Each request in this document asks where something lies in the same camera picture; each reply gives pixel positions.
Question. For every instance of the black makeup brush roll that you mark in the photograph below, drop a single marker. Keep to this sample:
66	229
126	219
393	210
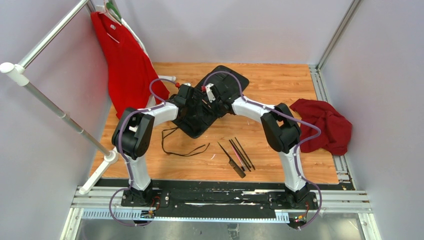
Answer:
194	124

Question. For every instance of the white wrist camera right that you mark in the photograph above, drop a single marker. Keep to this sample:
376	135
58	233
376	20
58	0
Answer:
209	92

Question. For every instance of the aluminium frame post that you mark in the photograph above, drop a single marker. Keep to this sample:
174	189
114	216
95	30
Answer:
342	26

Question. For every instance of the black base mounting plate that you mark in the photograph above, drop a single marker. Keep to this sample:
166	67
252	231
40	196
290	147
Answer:
220	200

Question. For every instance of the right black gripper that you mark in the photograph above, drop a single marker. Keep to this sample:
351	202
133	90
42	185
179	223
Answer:
220	114

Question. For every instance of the red hanging shirt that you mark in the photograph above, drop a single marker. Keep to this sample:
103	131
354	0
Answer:
131	76

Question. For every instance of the green white hangers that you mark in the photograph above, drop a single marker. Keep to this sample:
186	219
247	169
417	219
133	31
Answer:
109	10

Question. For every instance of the black comb brush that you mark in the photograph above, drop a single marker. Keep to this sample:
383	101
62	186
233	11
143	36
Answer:
233	164

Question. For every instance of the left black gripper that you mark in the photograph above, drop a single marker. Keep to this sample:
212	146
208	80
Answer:
193	113

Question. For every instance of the black angled brush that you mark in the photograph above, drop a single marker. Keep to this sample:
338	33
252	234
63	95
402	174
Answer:
239	152

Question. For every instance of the pink handled makeup brush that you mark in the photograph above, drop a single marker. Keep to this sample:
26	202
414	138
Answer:
242	166

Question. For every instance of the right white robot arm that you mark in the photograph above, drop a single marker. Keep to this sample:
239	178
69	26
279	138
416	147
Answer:
283	135

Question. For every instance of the thin black eyeliner brush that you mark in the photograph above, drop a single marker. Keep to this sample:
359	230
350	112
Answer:
248	161

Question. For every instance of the metal clothes rack pole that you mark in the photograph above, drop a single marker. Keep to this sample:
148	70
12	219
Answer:
54	97

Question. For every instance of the dark red crumpled cloth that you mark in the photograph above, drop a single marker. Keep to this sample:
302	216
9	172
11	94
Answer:
336	130

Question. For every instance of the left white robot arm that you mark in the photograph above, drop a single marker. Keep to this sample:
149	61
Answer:
133	134

